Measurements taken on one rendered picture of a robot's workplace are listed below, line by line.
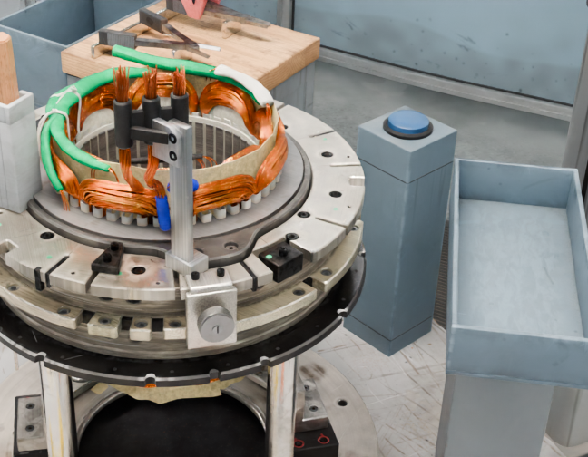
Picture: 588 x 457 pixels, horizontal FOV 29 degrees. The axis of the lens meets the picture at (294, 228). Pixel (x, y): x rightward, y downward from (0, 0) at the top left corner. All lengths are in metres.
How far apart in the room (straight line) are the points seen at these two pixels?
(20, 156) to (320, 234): 0.23
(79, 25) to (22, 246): 0.59
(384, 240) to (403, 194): 0.07
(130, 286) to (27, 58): 0.52
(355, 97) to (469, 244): 2.55
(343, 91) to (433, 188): 2.41
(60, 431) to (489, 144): 2.49
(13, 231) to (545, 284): 0.42
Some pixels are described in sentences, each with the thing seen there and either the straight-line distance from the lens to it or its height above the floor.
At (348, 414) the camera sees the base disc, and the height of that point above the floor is 0.80.
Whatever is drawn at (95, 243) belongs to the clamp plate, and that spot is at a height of 1.10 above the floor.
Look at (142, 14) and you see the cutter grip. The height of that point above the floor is 1.09.
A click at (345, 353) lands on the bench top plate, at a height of 0.78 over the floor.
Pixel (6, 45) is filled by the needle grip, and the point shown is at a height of 1.23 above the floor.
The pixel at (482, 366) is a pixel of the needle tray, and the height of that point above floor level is 1.03.
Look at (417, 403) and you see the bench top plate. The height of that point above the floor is 0.78.
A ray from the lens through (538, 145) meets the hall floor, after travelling 3.35.
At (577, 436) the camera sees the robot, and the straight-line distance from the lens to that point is 1.34.
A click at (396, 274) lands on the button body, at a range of 1.17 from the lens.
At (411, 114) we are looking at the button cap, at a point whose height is 1.04.
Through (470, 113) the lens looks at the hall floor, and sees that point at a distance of 3.48.
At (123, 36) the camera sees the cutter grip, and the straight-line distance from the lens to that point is 1.17.
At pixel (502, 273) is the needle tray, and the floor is 1.02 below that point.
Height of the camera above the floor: 1.56
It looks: 33 degrees down
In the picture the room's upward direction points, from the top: 3 degrees clockwise
